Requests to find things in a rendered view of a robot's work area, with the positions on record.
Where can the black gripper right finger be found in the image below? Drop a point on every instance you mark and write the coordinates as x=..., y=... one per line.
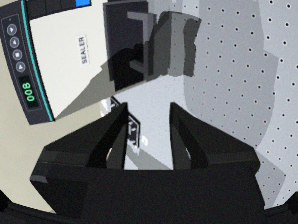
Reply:
x=208, y=146

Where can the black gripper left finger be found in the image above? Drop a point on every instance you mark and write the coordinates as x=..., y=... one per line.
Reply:
x=90, y=144

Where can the off-white box-shaped machine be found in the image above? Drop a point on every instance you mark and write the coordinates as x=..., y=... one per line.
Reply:
x=65, y=55

